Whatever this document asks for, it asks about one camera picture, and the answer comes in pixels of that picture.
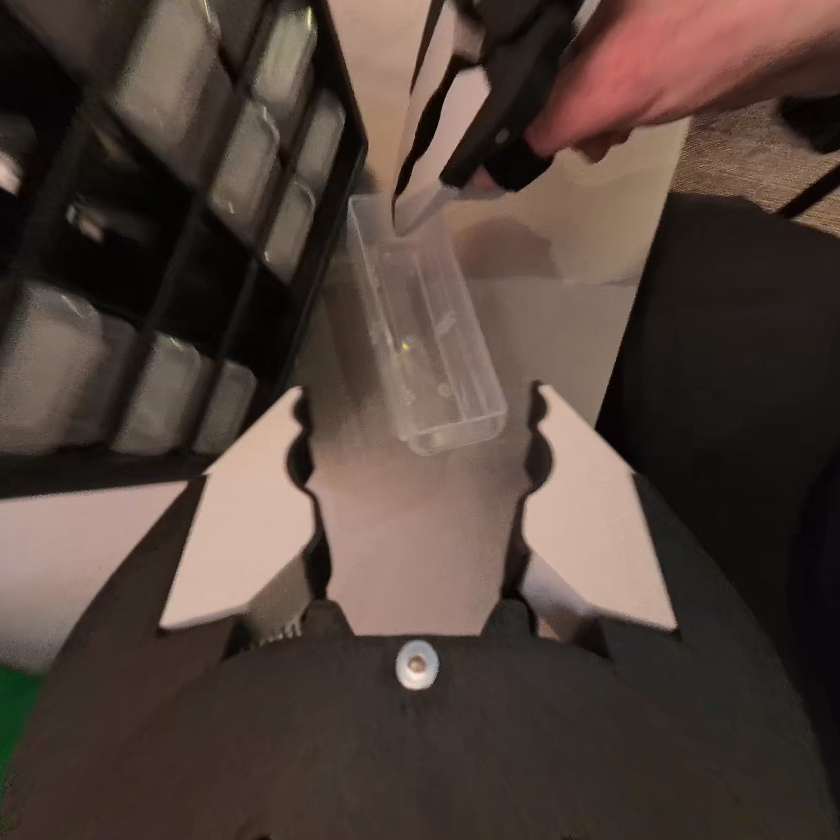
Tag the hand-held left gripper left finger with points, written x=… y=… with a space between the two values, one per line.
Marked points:
x=243 y=525

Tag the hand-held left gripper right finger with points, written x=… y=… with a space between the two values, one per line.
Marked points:
x=590 y=525

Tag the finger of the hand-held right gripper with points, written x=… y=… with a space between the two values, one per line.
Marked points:
x=456 y=29
x=469 y=105

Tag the black drawer cabinet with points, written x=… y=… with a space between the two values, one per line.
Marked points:
x=98 y=476

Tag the small clear plastic drawer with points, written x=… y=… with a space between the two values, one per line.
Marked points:
x=433 y=341

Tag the group of translucent drawers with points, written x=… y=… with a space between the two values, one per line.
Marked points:
x=52 y=367

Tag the green plastic bin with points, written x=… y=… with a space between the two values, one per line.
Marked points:
x=16 y=709

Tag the person's right forearm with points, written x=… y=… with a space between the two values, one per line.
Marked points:
x=814 y=46

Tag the person's dark clothing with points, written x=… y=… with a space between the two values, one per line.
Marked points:
x=722 y=394

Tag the black bar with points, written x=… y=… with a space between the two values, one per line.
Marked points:
x=814 y=124

